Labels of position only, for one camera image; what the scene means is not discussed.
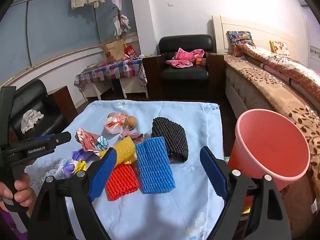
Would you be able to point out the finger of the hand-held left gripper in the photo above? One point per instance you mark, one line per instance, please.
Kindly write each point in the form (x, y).
(62, 137)

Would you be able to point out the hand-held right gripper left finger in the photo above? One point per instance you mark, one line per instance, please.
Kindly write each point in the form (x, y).
(102, 172)

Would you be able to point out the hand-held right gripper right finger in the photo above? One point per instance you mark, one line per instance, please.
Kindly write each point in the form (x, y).
(212, 172)

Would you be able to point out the red foam fruit net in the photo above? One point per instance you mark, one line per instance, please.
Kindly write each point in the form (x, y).
(122, 182)

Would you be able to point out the yellow wrapper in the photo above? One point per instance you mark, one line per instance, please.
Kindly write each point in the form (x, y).
(80, 167)

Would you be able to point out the red foil snack wrapper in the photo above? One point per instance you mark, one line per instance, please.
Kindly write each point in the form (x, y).
(86, 138)

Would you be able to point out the purple plastic wrapper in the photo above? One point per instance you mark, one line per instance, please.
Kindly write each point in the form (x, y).
(80, 155)

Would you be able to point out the yellow foam fruit net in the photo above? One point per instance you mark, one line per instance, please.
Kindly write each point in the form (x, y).
(125, 150)

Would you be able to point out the white orange plastic wrapper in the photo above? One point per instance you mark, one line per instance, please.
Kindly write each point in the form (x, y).
(112, 126)

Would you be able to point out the clear red candy wrapper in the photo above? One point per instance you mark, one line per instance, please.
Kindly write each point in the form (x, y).
(138, 137)

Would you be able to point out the blue foam fruit net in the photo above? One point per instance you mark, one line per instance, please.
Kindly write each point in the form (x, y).
(155, 165)

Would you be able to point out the black foam fruit net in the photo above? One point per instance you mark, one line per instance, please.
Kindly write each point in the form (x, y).
(170, 137)

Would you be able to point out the brown walnut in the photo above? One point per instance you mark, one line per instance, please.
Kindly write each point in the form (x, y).
(131, 122)

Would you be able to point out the pink plastic bin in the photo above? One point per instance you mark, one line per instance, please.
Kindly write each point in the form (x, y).
(270, 142)

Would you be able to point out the person's left hand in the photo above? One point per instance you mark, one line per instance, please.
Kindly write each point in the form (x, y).
(25, 190)

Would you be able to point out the white crumpled cloth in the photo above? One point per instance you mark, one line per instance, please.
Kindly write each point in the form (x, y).
(31, 118)

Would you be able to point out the black armchair with white cloth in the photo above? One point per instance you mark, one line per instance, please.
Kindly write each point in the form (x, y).
(35, 97)

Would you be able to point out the yellow book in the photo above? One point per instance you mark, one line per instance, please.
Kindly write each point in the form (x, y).
(247, 210)

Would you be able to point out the table with checkered cloth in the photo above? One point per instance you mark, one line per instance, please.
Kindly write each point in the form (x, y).
(110, 71)

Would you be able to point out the white side table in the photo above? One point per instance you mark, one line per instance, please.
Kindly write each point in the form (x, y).
(132, 86)

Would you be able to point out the brown paper bag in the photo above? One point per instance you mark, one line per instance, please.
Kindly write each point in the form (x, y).
(113, 51)

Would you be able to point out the black armchair with pink clothing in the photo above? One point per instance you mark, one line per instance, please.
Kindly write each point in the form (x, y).
(185, 75)

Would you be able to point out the bed with brown blanket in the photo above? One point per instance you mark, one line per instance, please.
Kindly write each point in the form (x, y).
(270, 87)

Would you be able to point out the blue window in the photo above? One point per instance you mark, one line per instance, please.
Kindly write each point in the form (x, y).
(57, 30)

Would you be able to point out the red gift bag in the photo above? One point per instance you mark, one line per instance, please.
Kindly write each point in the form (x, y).
(130, 51)

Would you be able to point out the small orange box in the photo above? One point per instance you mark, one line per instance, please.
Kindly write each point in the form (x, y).
(200, 61)

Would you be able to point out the pink clothing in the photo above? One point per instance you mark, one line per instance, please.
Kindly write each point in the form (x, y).
(183, 57)

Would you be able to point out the wooden coat rack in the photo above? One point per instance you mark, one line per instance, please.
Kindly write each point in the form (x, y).
(121, 26)

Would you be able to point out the dotted pink quilt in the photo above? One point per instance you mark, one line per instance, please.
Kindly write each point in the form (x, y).
(287, 67)

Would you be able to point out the colourful cartoon pillow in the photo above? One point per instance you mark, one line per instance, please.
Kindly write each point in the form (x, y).
(240, 38)

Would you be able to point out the yellow flowered pillow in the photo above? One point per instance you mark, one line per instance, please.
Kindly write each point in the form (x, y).
(280, 48)

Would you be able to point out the lavender hanging garment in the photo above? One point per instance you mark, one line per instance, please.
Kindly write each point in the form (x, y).
(117, 0)

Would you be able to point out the cream bed headboard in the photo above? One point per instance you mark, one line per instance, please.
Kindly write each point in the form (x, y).
(262, 30)

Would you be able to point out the white wardrobe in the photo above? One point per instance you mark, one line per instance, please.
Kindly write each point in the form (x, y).
(313, 42)

